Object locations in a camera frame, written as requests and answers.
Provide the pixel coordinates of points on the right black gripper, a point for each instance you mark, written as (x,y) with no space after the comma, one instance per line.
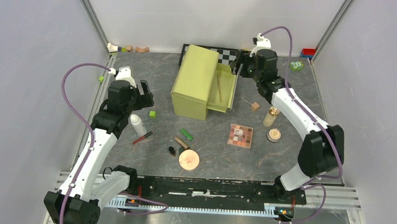
(243,57)

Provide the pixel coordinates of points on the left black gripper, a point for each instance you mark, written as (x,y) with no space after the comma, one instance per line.
(144,100)

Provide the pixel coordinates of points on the wooden stick brush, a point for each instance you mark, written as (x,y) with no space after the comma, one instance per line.
(219,88)

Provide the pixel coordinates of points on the green makeup organizer box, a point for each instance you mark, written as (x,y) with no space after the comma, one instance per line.
(195,90)

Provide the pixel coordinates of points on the copper lipstick tube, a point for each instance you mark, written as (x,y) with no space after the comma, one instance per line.
(181,142)

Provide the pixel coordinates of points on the small black compact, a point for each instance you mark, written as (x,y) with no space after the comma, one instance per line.
(172,151)

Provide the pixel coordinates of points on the round wooden disc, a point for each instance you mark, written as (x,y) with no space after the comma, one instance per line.
(189,160)

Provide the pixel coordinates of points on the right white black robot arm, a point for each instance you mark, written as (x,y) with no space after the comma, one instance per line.
(323,145)

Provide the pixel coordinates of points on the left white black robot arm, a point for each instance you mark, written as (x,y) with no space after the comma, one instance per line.
(79,200)

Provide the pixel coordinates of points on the black white checkerboard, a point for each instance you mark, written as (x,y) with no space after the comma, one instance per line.
(226,55)

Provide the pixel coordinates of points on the small green cube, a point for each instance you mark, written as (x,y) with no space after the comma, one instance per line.
(152,114)

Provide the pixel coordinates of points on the white bottle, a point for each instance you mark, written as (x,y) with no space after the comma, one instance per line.
(138,125)

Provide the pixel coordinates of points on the red black pencil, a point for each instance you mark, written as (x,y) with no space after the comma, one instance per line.
(142,138)

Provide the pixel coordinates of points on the wooden arch block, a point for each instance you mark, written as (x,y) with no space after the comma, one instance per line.
(142,50)

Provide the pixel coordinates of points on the small tan block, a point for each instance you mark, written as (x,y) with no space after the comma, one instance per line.
(129,48)

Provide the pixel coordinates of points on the brown wooden cube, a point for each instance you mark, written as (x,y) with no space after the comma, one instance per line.
(255,106)

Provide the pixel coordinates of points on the green number block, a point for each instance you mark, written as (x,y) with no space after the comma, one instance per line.
(296,66)

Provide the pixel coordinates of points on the white toy piece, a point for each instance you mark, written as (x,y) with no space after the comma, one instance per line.
(112,48)

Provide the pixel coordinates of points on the beige foundation bottle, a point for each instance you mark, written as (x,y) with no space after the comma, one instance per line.
(271,116)

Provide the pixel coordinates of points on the red blue blocks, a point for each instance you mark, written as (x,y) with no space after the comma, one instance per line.
(307,52)

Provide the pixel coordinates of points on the green tube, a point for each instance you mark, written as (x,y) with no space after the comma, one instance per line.
(187,134)

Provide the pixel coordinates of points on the eyeshadow palette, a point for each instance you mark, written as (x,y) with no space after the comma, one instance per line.
(240,136)

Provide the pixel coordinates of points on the round powder jar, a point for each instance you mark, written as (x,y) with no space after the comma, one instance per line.
(273,135)

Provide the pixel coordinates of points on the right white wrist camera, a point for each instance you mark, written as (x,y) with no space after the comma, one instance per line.
(260,43)

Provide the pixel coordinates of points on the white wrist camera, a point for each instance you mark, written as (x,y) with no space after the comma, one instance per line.
(123,74)
(260,43)

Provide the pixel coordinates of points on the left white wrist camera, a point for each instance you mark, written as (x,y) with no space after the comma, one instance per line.
(123,74)

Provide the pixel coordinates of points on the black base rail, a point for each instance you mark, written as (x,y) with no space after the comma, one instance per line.
(209,196)

